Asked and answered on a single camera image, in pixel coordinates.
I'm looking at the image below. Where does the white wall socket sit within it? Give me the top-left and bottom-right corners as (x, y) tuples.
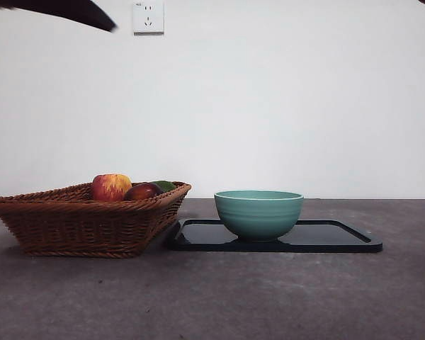
(132, 0), (165, 35)

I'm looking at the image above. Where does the brown wicker basket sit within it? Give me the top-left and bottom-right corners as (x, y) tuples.
(0, 181), (192, 259)

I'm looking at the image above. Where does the green avocado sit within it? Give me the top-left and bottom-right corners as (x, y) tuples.
(152, 180), (177, 193)

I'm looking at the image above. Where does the black rectangular tray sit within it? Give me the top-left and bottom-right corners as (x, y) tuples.
(168, 218), (383, 254)

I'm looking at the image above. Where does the teal bowl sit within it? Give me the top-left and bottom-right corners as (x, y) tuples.
(213, 190), (305, 244)

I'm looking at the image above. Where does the dark red plum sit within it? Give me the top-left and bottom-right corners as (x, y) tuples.
(123, 182), (163, 202)

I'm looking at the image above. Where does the red yellow apple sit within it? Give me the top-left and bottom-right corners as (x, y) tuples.
(91, 173), (132, 202)

